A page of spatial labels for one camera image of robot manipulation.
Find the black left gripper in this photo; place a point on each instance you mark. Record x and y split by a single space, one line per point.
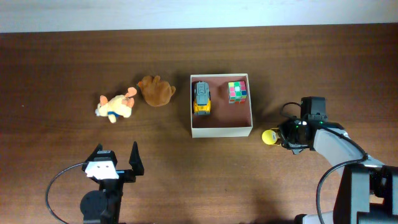
137 165

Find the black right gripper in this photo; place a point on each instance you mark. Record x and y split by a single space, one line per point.
283 132

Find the yellow wooden rattle drum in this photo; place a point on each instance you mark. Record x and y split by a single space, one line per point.
272 137

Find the brown plush bear toy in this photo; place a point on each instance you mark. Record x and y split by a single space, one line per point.
155 91

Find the colourful puzzle cube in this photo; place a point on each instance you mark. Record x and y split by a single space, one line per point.
237 92

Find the yellow grey toy truck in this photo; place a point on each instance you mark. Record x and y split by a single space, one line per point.
202 99

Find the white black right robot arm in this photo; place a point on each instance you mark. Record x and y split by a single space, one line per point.
368 188

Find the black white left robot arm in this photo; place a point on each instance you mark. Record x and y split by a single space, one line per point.
103 205

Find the yellow plush pig toy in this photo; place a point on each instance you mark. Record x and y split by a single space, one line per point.
120 105

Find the white cardboard box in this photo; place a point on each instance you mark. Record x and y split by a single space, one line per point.
225 120

